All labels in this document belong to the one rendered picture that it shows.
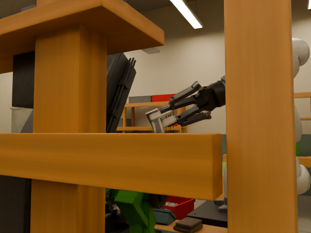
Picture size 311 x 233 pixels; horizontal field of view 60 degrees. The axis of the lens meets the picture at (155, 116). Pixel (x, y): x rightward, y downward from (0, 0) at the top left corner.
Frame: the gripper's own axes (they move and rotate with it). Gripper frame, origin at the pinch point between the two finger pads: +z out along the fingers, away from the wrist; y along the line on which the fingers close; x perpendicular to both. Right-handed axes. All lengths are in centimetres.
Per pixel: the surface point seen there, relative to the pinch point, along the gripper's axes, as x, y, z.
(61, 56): 9.0, 31.3, 13.2
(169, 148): 37.4, 20.4, -1.2
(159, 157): 37.4, 19.6, 0.6
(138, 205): 24.1, -3.4, 12.8
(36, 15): 5.0, 40.1, 14.0
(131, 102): -520, -275, 83
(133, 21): 8.4, 31.5, -3.8
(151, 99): -500, -278, 35
